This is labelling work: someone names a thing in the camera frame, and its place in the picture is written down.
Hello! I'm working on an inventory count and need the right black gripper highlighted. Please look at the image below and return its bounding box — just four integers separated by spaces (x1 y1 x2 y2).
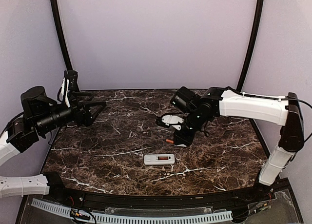
173 108 208 146

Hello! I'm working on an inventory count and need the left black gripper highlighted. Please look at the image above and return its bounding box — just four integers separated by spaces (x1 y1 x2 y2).
37 91 107 134

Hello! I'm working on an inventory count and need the orange battery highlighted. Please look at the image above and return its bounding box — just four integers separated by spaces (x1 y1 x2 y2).
165 139 174 144

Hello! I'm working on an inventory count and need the white remote control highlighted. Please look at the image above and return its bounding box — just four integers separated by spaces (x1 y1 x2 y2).
144 154 175 165

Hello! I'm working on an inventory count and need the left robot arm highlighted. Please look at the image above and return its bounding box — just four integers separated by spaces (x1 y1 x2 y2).
0 86 107 203

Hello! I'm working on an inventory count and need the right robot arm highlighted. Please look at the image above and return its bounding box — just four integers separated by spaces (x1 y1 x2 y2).
161 87 307 202

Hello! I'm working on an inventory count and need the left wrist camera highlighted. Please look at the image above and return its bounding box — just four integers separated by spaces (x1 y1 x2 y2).
57 70 78 107

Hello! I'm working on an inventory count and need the left black frame post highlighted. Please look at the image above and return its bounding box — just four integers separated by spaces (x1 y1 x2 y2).
48 0 80 93

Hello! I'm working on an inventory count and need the black frame post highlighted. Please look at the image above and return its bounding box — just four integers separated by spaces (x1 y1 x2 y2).
48 0 80 93
236 0 264 91

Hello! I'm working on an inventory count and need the right black frame post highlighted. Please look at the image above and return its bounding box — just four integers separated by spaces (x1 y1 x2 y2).
236 0 264 91

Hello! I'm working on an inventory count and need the black front rail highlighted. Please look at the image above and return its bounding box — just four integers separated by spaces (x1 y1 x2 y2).
63 187 256 209

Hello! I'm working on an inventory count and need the white slotted cable duct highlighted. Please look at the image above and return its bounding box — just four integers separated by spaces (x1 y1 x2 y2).
31 199 233 224

